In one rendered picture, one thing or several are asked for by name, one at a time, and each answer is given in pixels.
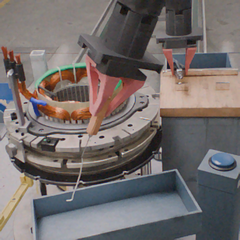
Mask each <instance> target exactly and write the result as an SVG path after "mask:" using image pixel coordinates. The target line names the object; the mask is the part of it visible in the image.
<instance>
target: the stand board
mask: <svg viewBox="0 0 240 240"><path fill-rule="evenodd" d="M163 71H171V70H162V71H161V81H160V117H240V73H239V71H238V75H225V76H200V72H199V76H188V77H183V79H178V78H177V77H163ZM215 82H230V86H229V90H215ZM175 83H189V91H175Z"/></svg>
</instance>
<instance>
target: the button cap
mask: <svg viewBox="0 0 240 240"><path fill-rule="evenodd" d="M211 163H212V164H213V165H214V166H216V167H218V168H230V167H232V166H233V165H234V158H233V157H232V156H231V155H229V154H227V153H216V154H214V155H213V156H212V160H211Z"/></svg>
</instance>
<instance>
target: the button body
mask: <svg viewBox="0 0 240 240"><path fill-rule="evenodd" d="M216 153H223V152H219V151H215V150H212V149H210V150H209V151H208V153H207V154H206V156H205V158H204V159H203V161H202V163H201V164H200V166H199V167H198V169H197V174H198V180H197V204H198V205H199V207H200V209H201V210H202V221H201V233H199V234H196V240H238V237H239V227H240V185H239V187H238V181H239V179H240V156H237V155H232V154H229V155H231V156H232V157H233V158H234V159H236V161H237V166H236V168H235V169H233V170H231V171H225V172H222V171H218V170H214V169H213V168H211V167H210V166H209V164H208V160H209V158H210V157H211V156H212V155H214V154H216ZM227 154H228V153H227ZM237 187H238V189H237Z"/></svg>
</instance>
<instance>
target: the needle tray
mask: <svg viewBox="0 0 240 240"><path fill-rule="evenodd" d="M73 193H74V196H73ZM72 196H73V200H71V199H72ZM30 200H31V212H32V232H33V240H170V239H177V238H182V237H186V236H190V235H195V234H199V233H201V221H202V210H201V209H200V207H199V205H198V204H197V202H196V200H195V199H194V197H193V195H192V194H191V192H190V190H189V189H188V187H187V186H186V184H185V182H184V181H183V179H182V177H181V175H180V173H179V172H178V170H177V169H174V170H169V171H164V172H159V173H156V174H148V175H142V176H138V177H132V178H128V179H123V180H119V181H114V182H109V183H104V184H99V185H94V186H89V187H84V188H81V189H76V191H75V192H74V190H70V191H65V192H60V193H55V194H50V195H46V196H41V197H36V198H31V199H30ZM66 200H71V201H66Z"/></svg>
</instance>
